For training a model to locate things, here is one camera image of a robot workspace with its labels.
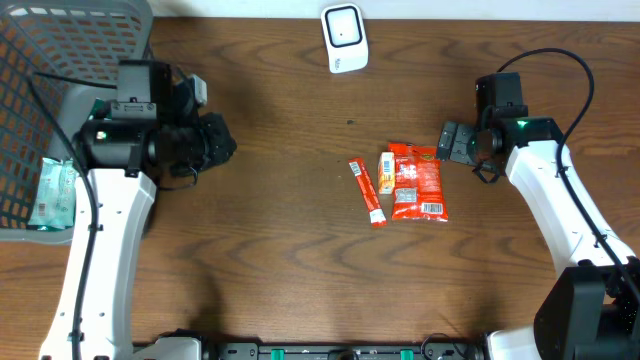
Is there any white barcode scanner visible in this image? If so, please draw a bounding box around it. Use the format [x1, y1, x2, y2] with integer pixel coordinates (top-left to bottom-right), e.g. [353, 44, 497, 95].
[320, 3, 369, 74]

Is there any orange and white snack packet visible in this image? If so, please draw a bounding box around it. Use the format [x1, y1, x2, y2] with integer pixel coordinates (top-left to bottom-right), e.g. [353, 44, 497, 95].
[378, 152, 396, 195]

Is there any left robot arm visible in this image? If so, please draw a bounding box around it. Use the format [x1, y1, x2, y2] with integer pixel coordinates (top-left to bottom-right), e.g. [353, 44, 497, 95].
[39, 60, 237, 360]

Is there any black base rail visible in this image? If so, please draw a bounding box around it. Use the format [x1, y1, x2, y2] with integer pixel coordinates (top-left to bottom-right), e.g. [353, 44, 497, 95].
[200, 342, 485, 360]

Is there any green and white flat package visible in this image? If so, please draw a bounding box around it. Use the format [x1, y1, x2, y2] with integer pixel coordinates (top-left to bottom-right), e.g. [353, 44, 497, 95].
[87, 98, 112, 121]

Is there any grey plastic mesh basket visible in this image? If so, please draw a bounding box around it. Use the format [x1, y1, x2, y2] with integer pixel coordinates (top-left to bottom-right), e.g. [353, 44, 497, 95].
[1, 0, 153, 245]

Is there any red snack bag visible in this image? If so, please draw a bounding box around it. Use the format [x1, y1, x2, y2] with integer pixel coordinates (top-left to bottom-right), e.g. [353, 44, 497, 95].
[389, 143, 449, 222]

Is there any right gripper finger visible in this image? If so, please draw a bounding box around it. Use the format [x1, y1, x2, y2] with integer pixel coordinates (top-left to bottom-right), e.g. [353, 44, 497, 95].
[436, 121, 458, 161]
[449, 124, 476, 165]

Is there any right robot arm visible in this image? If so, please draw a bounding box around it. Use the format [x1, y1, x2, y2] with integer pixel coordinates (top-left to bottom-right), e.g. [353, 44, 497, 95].
[436, 73, 639, 359]

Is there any light green wipes pack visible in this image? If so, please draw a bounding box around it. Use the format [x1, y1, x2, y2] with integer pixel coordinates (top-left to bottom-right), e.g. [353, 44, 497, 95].
[28, 158, 78, 231]

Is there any red and white snack packet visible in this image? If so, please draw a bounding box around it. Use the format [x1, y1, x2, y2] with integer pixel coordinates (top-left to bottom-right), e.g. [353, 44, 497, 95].
[348, 158, 387, 227]

